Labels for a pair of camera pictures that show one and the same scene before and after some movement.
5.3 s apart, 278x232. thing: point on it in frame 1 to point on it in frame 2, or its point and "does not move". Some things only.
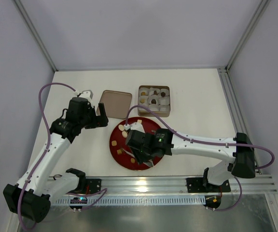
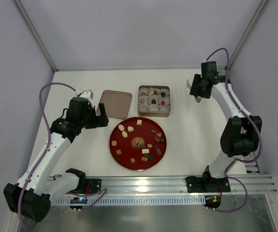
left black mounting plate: (92, 185) does not move
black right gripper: (140, 155) to (196, 87)
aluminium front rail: (142, 185) does not move
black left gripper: (97, 120) does not move
